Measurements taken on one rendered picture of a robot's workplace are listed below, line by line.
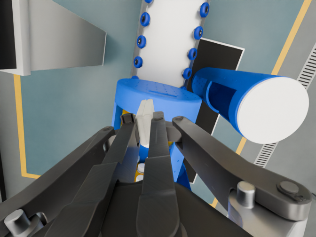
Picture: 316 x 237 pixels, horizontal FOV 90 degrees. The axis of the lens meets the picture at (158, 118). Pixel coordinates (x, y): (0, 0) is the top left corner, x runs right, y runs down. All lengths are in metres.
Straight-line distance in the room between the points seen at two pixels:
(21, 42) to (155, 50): 0.48
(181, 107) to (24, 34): 0.62
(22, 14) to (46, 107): 1.36
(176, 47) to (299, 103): 0.53
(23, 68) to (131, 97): 0.49
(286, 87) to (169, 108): 0.49
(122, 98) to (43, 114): 1.69
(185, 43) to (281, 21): 1.40
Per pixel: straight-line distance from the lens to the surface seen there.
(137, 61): 0.66
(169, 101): 0.41
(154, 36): 0.71
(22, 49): 0.80
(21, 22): 0.80
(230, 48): 1.61
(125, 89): 0.45
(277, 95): 0.76
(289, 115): 0.82
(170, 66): 0.70
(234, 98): 0.74
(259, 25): 1.90
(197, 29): 0.67
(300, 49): 2.13
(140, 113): 0.15
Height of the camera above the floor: 1.63
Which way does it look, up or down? 70 degrees down
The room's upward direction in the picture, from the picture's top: 178 degrees clockwise
